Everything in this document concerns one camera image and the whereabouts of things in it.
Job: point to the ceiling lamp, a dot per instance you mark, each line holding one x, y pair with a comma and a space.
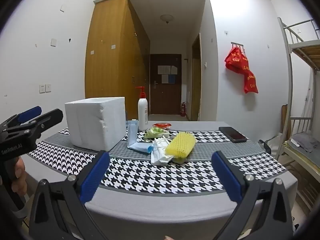
166, 18

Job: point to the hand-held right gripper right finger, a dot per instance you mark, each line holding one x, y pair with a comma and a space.
226, 175

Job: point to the green snack packet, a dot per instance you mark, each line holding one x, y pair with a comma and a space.
153, 133

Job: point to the white wall switch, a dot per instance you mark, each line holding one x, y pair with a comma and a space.
53, 42

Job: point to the wall hook rack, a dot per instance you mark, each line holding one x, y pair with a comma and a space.
237, 43

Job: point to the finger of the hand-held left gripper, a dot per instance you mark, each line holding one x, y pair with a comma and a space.
50, 117
30, 112

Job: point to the red fire extinguisher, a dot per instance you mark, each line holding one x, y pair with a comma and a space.
183, 110

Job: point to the red snack packet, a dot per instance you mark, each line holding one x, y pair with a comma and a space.
162, 125

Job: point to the white lotion pump bottle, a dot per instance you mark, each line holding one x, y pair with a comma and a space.
143, 115

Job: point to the houndstooth table cloth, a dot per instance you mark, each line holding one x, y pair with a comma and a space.
140, 177

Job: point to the black smartphone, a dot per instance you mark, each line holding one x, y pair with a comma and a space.
232, 134

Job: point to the white paper notice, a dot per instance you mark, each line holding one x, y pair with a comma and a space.
165, 79
167, 70
174, 69
161, 70

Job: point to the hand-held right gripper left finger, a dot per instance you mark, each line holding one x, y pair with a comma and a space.
96, 175

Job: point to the yellow foam fruit net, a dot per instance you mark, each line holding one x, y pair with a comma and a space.
180, 145

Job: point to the dark brown door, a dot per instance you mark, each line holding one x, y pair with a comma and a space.
165, 97

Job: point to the white face mask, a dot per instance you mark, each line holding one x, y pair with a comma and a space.
158, 155

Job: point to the red plastic bag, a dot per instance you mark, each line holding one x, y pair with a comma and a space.
237, 61

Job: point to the blue paper notice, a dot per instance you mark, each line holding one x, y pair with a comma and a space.
171, 78

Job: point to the white wall socket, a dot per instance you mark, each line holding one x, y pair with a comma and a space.
42, 88
48, 88

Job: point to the white foam box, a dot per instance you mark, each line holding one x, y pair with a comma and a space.
95, 125

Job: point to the metal bunk bed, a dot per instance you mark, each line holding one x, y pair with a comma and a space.
291, 80

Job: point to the grey bedding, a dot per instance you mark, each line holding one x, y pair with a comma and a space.
303, 141

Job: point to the blue spray bottle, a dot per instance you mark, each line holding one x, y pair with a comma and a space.
133, 124

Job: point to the light wooden side door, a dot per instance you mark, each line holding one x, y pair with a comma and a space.
196, 80

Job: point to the blue face mask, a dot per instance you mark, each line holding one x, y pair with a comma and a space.
137, 146

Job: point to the wooden board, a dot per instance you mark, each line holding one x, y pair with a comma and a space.
284, 120

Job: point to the wooden wardrobe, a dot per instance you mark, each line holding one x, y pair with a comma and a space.
110, 62

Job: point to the person's left hand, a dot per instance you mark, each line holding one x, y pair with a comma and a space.
20, 177

